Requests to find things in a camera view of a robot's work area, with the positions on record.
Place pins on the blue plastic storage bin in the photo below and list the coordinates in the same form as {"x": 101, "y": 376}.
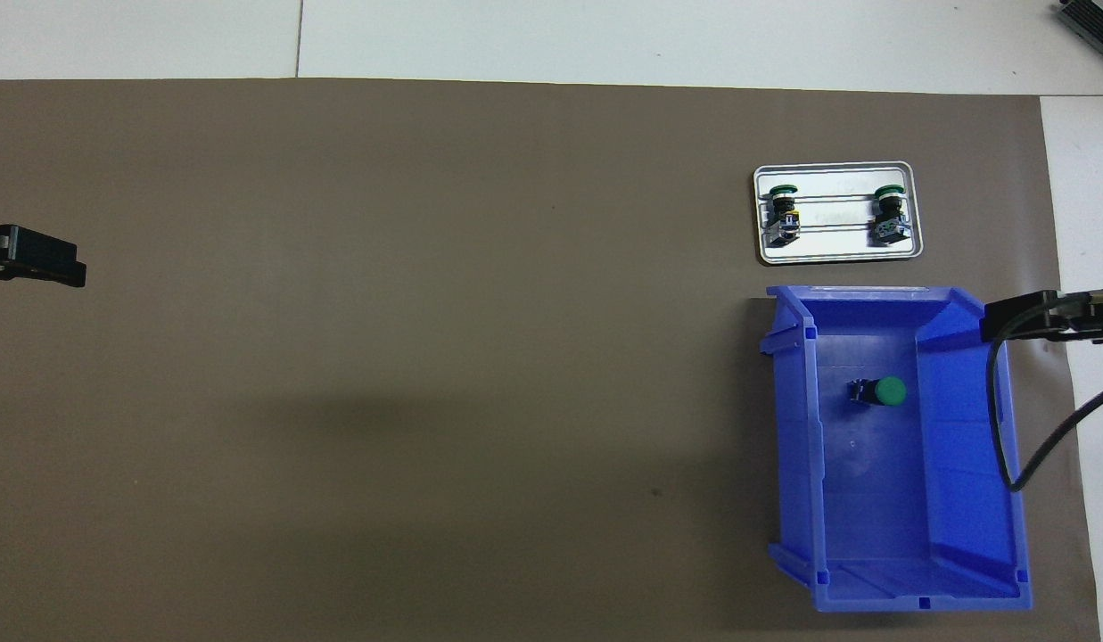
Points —
{"x": 961, "y": 499}

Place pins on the green push button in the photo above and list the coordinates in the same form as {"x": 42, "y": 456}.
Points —
{"x": 888, "y": 390}
{"x": 784, "y": 214}
{"x": 890, "y": 214}

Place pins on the dark device corner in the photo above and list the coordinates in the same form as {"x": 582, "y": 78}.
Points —
{"x": 1095, "y": 20}

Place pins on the silver metal tray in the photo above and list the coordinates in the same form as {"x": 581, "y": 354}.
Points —
{"x": 835, "y": 245}

